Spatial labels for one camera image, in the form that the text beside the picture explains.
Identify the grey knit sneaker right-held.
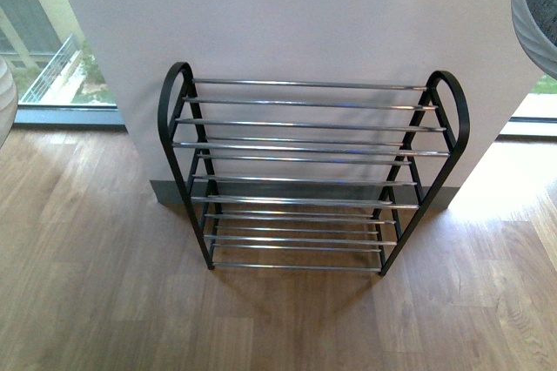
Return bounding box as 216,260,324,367
511,0,556,78

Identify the grey knit sneaker left-held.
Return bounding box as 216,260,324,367
0,57,18,146

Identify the black chrome shoe rack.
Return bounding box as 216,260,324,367
158,62,470,275

